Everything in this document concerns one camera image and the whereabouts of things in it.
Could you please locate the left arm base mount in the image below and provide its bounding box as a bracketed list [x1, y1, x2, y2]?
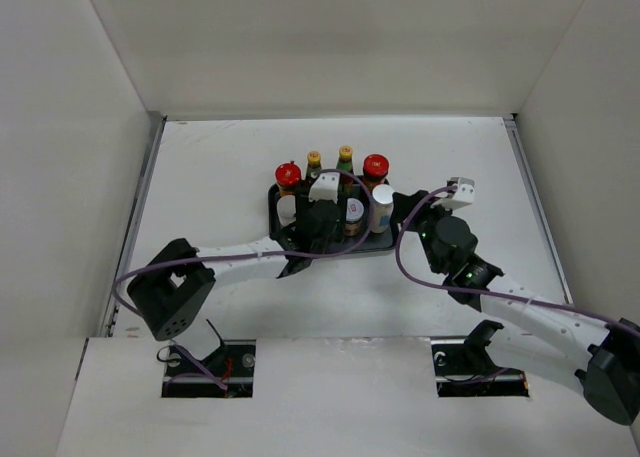
[156, 319, 257, 399]

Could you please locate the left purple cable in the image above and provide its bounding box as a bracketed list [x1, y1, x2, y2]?
[113, 168, 375, 391]

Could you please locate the black plastic tray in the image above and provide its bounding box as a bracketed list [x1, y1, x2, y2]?
[267, 182, 399, 255]

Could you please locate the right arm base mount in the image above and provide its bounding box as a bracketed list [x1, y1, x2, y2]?
[430, 320, 529, 398]

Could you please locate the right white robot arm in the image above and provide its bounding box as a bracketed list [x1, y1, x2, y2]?
[391, 184, 639, 426]

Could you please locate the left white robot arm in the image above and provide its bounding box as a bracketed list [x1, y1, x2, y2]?
[127, 172, 346, 376]

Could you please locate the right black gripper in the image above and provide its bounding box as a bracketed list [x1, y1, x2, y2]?
[392, 190, 457, 274]

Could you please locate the red lid chili jar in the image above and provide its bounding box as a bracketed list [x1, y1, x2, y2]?
[363, 154, 390, 191]
[274, 161, 302, 197]

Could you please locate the purple cable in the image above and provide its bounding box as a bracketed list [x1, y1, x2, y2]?
[113, 168, 375, 391]
[394, 185, 640, 384]

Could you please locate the yellow cap sauce bottle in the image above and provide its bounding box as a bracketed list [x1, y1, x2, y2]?
[305, 151, 322, 185]
[336, 145, 354, 197]

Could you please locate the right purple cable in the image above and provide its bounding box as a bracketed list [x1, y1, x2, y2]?
[394, 185, 640, 384]

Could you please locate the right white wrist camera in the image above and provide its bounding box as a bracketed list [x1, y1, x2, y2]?
[431, 177, 475, 211]

